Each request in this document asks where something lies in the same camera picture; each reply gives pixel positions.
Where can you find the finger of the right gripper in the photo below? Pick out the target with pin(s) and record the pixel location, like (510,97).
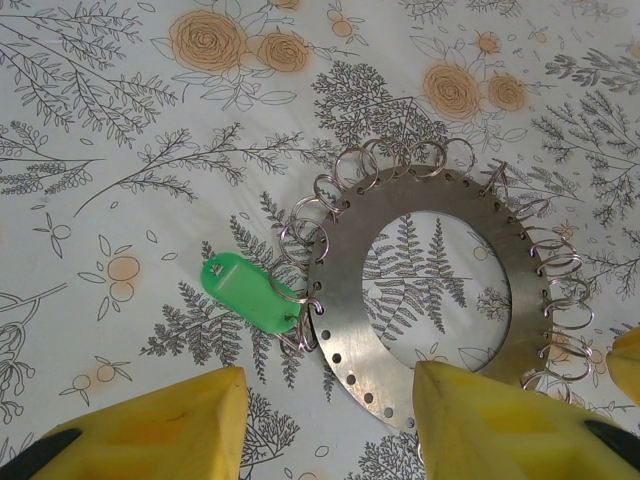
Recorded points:
(627,360)

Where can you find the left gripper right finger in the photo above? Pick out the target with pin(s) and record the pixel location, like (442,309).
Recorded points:
(500,430)

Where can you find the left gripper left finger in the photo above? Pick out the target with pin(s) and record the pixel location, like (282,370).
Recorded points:
(165,430)

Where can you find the key with green tag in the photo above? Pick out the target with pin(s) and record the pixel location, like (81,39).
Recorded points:
(245,295)

